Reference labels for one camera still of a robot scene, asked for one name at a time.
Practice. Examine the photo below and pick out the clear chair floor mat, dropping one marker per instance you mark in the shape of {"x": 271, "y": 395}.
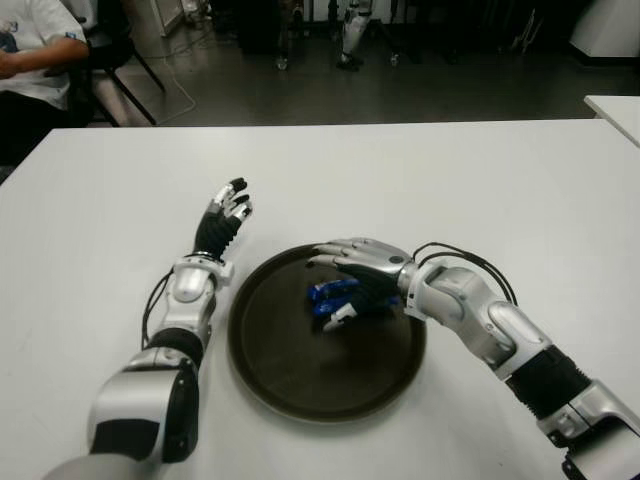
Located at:
{"x": 172, "y": 102}

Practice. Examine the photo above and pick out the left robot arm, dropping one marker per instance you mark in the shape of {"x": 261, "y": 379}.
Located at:
{"x": 187, "y": 285}

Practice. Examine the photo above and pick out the white cabinet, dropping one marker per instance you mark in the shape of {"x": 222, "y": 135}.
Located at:
{"x": 610, "y": 27}

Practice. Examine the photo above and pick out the seated person in white shirt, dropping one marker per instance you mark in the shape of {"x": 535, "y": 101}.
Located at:
{"x": 35, "y": 55}

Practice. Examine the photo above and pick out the black wheeled gantry stand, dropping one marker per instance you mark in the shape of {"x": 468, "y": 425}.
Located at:
{"x": 283, "y": 40}

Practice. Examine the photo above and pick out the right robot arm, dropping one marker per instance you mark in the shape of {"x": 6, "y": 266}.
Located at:
{"x": 460, "y": 295}

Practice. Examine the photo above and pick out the white side table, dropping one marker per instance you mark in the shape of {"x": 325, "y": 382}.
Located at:
{"x": 620, "y": 112}

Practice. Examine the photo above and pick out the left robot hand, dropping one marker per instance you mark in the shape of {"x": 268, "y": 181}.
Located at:
{"x": 217, "y": 230}

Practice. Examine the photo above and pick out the black equipment stands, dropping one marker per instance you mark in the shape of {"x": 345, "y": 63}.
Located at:
{"x": 527, "y": 30}

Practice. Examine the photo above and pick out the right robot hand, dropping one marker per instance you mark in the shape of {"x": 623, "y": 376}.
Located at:
{"x": 375, "y": 265}

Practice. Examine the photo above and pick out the white humanoid robot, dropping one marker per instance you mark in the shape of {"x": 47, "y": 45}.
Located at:
{"x": 352, "y": 37}

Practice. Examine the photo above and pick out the black chair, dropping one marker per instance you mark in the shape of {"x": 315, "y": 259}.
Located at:
{"x": 112, "y": 50}

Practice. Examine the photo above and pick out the round dark brown tray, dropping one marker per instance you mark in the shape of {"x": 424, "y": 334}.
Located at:
{"x": 310, "y": 380}

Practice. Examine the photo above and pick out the blue Oreo cookie pack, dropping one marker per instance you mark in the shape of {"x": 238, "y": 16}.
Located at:
{"x": 327, "y": 292}

